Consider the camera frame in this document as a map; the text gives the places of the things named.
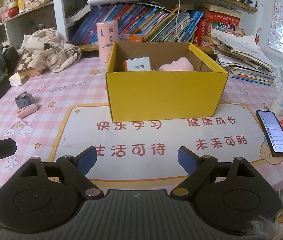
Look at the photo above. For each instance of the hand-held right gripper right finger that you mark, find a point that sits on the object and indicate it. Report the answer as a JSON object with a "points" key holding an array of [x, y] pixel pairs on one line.
{"points": [[189, 160]]}

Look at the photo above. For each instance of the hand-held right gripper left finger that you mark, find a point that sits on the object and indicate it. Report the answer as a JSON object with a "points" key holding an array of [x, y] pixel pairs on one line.
{"points": [[87, 161]]}

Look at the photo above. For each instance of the yellow cardboard box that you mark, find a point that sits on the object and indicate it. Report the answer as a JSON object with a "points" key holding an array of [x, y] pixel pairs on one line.
{"points": [[161, 95]]}

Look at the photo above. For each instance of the pink plush toy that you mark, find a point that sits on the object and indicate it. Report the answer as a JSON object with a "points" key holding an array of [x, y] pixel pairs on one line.
{"points": [[176, 65]]}

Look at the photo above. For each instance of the white orange medicine box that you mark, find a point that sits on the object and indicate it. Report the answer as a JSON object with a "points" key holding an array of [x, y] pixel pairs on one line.
{"points": [[139, 65]]}

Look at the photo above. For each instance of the small pink device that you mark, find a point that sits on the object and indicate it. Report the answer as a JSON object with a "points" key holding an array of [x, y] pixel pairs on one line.
{"points": [[27, 111]]}

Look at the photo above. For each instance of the small white paper box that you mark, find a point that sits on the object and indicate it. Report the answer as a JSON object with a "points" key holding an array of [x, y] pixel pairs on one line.
{"points": [[17, 80]]}

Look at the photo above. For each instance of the pink checkered table mat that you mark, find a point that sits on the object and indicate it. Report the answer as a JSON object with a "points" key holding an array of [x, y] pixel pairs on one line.
{"points": [[56, 100]]}

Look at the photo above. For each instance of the dark bag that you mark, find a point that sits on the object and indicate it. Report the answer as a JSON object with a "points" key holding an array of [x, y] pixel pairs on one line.
{"points": [[11, 56]]}

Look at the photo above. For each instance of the wooden chessboard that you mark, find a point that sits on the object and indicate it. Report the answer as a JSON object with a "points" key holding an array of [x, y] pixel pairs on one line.
{"points": [[26, 62]]}

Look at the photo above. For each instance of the black smartphone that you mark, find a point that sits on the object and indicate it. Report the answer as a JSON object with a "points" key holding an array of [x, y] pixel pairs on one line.
{"points": [[272, 132]]}

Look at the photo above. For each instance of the beige cloth bag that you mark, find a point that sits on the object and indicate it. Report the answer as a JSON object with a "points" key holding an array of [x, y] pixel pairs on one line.
{"points": [[56, 55]]}

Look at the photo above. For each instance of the stack of papers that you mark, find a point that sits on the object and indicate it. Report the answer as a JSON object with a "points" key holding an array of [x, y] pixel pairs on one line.
{"points": [[244, 60]]}

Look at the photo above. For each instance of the pink printed canister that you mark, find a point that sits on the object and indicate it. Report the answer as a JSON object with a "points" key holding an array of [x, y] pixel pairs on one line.
{"points": [[106, 40]]}

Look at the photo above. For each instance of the small orange box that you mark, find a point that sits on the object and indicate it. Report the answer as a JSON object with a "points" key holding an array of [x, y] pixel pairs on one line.
{"points": [[131, 38]]}

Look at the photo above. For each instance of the red boxed book set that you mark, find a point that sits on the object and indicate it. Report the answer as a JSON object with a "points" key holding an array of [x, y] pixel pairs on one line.
{"points": [[219, 25]]}

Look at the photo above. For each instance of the white wooden bookshelf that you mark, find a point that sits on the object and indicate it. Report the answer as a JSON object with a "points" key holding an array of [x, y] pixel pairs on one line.
{"points": [[56, 12]]}

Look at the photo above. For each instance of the row of large picture books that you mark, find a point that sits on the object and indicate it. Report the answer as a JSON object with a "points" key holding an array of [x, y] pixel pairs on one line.
{"points": [[131, 20]]}

